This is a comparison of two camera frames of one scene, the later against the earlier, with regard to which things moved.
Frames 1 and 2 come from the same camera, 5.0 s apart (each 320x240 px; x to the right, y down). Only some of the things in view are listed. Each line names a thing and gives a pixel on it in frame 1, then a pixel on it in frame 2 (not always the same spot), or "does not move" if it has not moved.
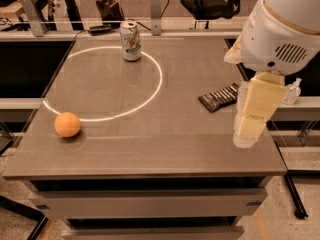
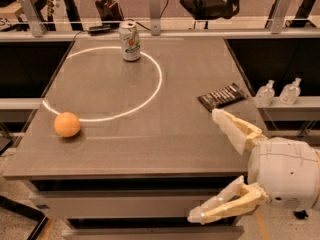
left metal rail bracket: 38,27 does not move
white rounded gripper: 274,39 -> 282,174
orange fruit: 67,124 does not move
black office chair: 211,1 does not move
